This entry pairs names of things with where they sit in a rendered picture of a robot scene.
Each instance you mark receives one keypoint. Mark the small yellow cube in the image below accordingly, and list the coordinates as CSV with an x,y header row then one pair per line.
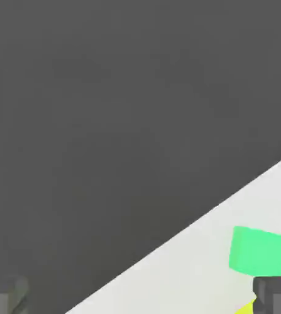
x,y
246,309

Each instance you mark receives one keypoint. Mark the small green cube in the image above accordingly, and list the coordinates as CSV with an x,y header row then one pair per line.
x,y
258,250

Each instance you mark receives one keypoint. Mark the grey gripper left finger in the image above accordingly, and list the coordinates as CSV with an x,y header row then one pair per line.
x,y
0,298

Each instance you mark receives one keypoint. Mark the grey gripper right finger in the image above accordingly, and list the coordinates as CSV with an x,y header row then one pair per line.
x,y
276,296

